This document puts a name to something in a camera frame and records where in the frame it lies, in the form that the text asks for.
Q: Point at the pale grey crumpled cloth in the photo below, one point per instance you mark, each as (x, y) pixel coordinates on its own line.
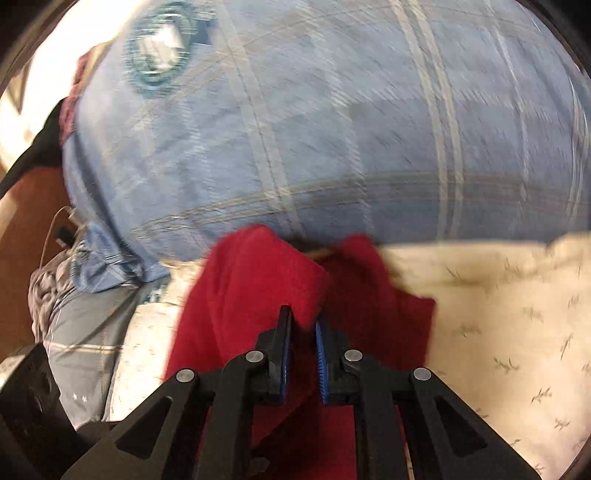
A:
(48, 286)

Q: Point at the brown wooden headboard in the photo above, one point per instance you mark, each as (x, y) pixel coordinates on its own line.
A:
(18, 258)

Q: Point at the blue plaid quilt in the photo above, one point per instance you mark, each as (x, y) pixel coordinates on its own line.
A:
(323, 115)

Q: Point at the grey plaid bed sheet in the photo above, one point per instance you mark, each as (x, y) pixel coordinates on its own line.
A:
(83, 341)

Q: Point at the maroon cloth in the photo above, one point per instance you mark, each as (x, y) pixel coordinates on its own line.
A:
(74, 110)

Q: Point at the red knit garment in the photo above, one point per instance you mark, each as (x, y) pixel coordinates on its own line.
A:
(240, 286)

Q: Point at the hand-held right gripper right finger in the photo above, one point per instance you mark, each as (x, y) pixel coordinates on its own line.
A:
(323, 367)

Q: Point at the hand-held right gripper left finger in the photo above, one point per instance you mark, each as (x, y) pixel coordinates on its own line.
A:
(286, 357)

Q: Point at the dark cloth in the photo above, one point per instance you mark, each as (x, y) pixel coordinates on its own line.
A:
(37, 147)

